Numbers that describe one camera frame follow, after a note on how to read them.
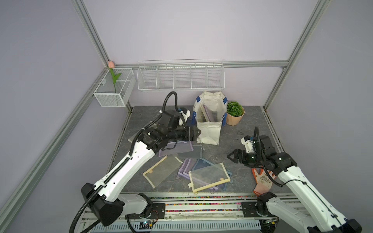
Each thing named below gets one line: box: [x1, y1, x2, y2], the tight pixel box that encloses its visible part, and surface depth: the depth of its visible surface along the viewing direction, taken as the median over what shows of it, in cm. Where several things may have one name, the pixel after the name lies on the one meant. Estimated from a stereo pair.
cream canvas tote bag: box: [192, 90, 228, 146], surface depth 101 cm
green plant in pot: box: [226, 100, 245, 127], surface depth 104 cm
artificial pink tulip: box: [107, 60, 122, 94], surface depth 93 cm
